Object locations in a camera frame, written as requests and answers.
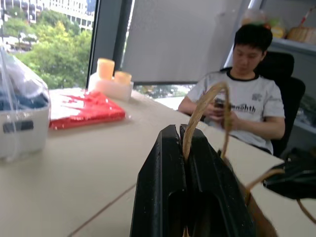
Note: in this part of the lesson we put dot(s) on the grey shelf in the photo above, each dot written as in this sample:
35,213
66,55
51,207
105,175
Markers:
293,45

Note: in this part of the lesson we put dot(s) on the white plastic storage bin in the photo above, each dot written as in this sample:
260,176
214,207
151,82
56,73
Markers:
24,138

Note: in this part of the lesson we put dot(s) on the short orange cup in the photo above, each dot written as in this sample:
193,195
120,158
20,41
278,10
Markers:
123,78

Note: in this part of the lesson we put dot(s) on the wicker basket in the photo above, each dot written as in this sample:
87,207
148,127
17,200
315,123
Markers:
302,34

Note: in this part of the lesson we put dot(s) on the black glossy bag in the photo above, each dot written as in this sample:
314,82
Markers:
296,177

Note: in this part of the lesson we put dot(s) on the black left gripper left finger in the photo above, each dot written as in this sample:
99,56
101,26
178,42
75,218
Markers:
160,187

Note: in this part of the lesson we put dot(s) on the white plastic tray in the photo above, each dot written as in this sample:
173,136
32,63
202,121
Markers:
113,90

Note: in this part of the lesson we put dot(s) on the seated person in white t-shirt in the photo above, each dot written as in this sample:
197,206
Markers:
247,98

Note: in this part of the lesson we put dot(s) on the blue cloth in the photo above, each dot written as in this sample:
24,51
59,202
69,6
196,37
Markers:
22,100

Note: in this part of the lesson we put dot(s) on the dark window frame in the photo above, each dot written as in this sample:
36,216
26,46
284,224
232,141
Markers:
108,39

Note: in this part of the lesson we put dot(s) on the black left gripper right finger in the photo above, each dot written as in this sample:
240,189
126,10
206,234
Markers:
214,197

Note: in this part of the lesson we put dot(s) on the grey roller blind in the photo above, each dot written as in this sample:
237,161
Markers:
177,42

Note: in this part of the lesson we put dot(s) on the red plastic packet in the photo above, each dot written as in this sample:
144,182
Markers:
86,108

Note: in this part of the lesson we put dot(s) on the white box with clear bag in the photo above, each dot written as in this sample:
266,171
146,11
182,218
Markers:
22,79

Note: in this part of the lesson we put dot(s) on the clear bag of fruit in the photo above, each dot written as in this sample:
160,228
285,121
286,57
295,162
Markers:
256,17

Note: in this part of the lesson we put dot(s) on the black office chair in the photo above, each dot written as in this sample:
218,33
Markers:
291,98

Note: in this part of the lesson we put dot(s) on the tall orange cup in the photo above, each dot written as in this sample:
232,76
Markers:
105,69

